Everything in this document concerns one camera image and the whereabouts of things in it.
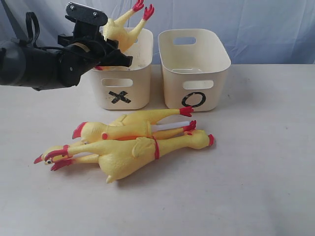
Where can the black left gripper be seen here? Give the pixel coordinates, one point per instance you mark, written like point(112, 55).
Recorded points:
point(85, 49)

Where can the headless yellow rubber chicken body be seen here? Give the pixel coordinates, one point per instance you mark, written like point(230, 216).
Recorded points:
point(115, 29)

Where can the rubber chicken head with tube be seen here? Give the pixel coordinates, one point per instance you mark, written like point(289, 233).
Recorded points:
point(90, 132)

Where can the whole yellow rubber chicken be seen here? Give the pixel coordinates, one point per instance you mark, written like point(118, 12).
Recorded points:
point(119, 159)

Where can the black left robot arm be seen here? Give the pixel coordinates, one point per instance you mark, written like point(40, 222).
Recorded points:
point(43, 68)

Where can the cream bin marked X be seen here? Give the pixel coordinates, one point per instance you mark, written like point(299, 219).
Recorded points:
point(126, 88)

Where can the headless rubber chicken rear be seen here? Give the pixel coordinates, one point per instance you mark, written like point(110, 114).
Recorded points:
point(153, 116)

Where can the cream bin marked O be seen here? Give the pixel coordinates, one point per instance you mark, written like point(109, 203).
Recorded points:
point(194, 64)

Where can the rubber chicken head underneath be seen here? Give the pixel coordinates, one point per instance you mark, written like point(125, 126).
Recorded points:
point(42, 157)

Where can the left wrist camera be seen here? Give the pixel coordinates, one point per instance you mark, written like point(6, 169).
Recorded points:
point(78, 12)

